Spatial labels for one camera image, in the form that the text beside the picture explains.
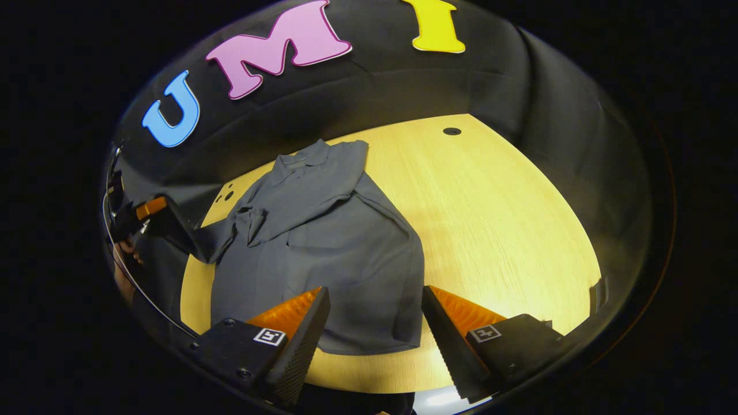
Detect black backdrop cloth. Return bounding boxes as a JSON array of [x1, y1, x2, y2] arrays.
[[104, 0, 655, 341]]

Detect grey collared shirt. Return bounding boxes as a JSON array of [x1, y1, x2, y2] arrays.
[[193, 139, 426, 356]]

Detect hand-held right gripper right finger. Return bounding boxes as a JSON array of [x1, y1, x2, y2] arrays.
[[421, 285, 566, 404]]

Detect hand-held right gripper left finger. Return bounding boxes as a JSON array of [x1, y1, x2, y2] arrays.
[[193, 286, 331, 410]]

